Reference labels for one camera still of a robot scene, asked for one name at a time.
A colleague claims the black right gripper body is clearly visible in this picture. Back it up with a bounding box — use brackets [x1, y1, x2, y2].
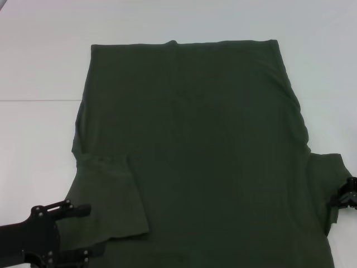
[339, 176, 357, 209]

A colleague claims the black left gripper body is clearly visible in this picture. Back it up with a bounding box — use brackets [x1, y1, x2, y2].
[0, 216, 61, 268]

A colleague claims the dark green shirt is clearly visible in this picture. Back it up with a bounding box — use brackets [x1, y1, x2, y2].
[57, 40, 351, 268]

